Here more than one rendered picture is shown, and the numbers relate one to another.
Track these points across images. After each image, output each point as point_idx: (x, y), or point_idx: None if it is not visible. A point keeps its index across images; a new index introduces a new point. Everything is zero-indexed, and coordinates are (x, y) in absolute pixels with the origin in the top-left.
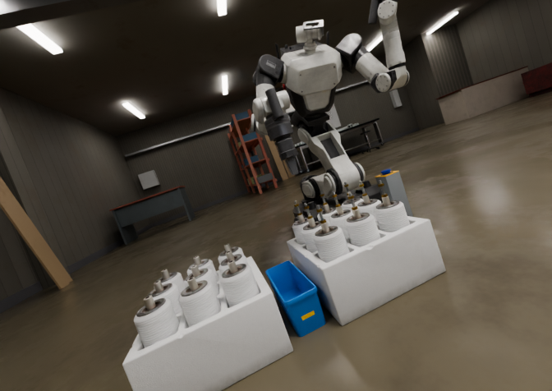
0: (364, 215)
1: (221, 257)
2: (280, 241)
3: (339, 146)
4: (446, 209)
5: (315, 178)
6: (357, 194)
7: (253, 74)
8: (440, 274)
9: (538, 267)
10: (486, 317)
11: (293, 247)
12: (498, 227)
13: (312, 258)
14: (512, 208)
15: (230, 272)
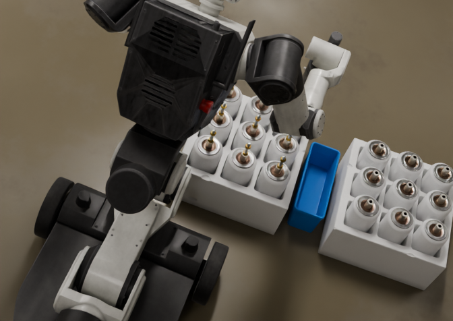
0: (257, 100)
1: (377, 203)
2: None
3: None
4: (41, 150)
5: (130, 260)
6: (102, 215)
7: (294, 84)
8: None
9: None
10: (243, 83)
11: (294, 184)
12: (107, 94)
13: (305, 141)
14: (49, 90)
15: (381, 152)
